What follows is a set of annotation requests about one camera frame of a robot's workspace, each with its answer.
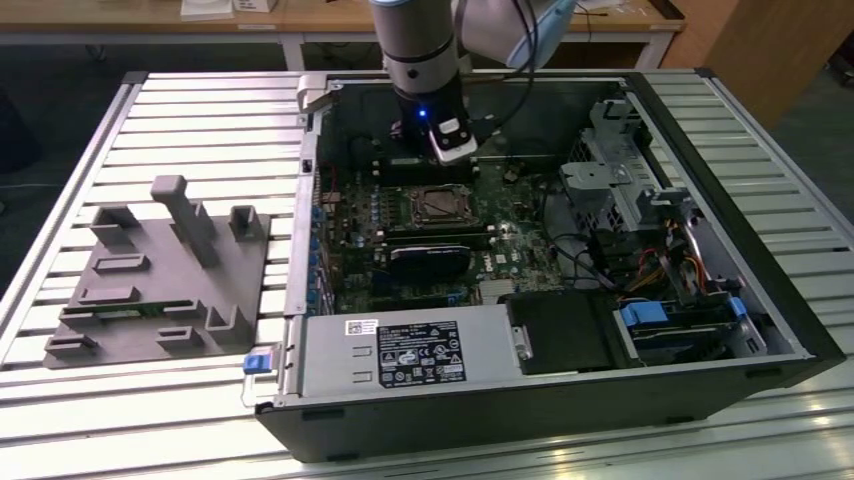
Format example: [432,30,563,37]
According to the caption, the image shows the silver power supply unit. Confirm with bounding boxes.
[282,304,519,401]

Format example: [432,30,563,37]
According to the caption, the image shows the blue disk carrier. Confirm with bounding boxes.
[616,298,671,332]

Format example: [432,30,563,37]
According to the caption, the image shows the black plastic shroud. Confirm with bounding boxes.
[502,289,632,376]

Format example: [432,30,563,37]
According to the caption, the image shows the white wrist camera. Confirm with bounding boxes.
[428,116,480,167]

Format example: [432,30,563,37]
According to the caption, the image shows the grey parts rack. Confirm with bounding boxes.
[39,174,274,371]

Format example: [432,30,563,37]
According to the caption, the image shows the wooden desk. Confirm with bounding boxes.
[0,0,687,71]

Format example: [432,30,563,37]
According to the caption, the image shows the black graphics card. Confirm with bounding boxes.
[385,242,472,276]

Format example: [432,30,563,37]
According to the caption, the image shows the green ram stick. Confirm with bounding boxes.
[89,303,168,319]

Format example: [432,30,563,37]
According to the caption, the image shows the cpu socket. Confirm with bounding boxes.
[405,184,478,225]

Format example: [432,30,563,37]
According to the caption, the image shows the metal socket cover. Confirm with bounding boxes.
[412,187,473,224]

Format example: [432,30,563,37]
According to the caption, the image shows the green motherboard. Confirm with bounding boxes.
[312,159,581,316]

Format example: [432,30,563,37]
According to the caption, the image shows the white box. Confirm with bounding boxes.
[178,0,236,21]

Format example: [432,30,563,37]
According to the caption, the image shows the black ram stick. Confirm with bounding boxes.
[384,223,494,236]

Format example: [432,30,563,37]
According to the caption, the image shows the black camera cable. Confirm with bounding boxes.
[476,0,540,139]

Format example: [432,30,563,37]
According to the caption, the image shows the coloured wire bundle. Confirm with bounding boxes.
[625,249,708,296]

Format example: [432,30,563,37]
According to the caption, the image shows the wooden cabinet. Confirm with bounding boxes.
[663,0,854,131]

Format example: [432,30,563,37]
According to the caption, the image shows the grey metal drive cage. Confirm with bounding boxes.
[557,97,701,231]

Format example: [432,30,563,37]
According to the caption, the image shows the black open pc case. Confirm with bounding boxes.
[250,68,847,464]

